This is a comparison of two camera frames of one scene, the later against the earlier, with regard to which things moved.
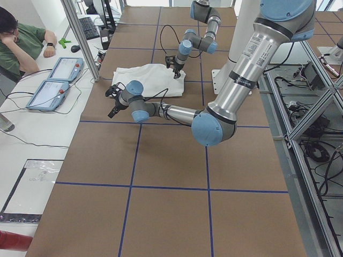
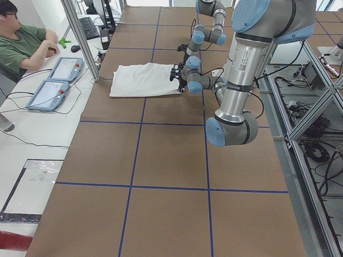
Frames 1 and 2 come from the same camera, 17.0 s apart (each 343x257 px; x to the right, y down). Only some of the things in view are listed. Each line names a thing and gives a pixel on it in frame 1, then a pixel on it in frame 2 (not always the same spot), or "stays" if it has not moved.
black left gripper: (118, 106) → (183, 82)
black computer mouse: (75, 48) stays
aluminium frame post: (72, 15) stays
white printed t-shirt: (156, 80) stays
